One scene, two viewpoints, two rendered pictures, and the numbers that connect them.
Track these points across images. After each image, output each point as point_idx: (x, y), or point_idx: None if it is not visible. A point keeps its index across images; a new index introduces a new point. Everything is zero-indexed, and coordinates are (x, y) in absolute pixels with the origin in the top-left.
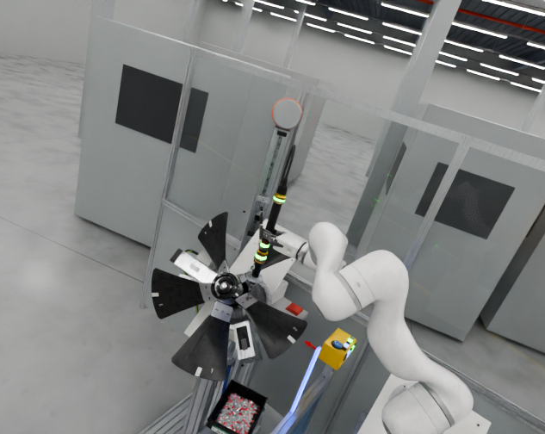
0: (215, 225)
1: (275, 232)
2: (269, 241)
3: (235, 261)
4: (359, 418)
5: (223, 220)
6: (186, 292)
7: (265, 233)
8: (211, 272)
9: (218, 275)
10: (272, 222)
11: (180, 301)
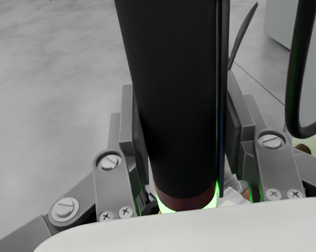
0: (232, 48)
1: (232, 142)
2: (178, 194)
3: None
4: None
5: (240, 34)
6: (139, 197)
7: (110, 135)
8: (228, 167)
9: (156, 200)
10: (128, 34)
11: (141, 207)
